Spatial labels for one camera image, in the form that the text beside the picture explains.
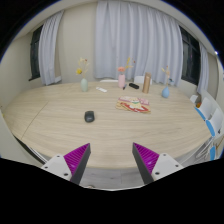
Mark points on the dark window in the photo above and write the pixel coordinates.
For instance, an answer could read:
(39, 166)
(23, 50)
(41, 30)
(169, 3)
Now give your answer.
(34, 46)
(191, 58)

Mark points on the black computer mouse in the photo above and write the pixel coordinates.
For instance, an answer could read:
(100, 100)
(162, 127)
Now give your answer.
(89, 116)

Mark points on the dark right window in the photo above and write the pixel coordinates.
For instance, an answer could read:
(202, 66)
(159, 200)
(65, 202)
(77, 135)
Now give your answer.
(191, 58)

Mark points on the tan cylindrical bottle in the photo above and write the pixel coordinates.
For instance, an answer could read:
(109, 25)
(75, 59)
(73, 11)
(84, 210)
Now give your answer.
(146, 83)

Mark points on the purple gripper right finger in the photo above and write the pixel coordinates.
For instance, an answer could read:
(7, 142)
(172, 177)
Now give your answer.
(153, 166)

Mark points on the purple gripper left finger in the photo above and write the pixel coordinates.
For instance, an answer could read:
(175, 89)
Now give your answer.
(70, 166)

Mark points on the white right curtain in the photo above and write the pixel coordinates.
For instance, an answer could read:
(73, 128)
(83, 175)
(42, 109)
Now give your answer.
(204, 70)

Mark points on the white chair far right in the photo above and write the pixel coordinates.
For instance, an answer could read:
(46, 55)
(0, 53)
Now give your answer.
(193, 98)

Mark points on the black small case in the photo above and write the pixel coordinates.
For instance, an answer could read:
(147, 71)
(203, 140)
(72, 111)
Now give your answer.
(133, 85)

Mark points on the white chair behind table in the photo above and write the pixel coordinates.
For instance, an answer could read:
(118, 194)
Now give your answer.
(109, 80)
(140, 80)

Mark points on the white remote control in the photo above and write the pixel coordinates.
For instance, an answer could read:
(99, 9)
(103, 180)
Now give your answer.
(101, 89)

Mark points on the white curtain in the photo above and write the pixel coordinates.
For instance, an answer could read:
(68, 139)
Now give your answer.
(204, 70)
(131, 33)
(47, 48)

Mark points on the white left curtain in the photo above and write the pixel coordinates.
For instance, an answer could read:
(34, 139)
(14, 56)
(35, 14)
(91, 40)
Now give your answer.
(47, 48)

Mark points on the dark left window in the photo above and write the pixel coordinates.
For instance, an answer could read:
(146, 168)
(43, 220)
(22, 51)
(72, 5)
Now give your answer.
(34, 46)

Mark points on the white blue chair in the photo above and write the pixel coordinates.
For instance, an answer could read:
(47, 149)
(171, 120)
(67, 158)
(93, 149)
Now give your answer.
(205, 109)
(214, 124)

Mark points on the white centre curtain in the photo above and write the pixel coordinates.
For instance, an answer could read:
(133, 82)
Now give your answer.
(131, 33)

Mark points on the blue vase with flowers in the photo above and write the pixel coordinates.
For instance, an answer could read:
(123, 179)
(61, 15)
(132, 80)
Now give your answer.
(165, 91)

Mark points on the white blue chair near right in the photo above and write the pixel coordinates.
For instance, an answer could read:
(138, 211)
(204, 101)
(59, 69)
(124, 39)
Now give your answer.
(214, 124)

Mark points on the pink vase with flowers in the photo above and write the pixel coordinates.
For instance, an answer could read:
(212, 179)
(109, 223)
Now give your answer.
(122, 69)

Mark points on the green vase with flowers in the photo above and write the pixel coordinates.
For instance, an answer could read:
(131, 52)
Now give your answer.
(82, 70)

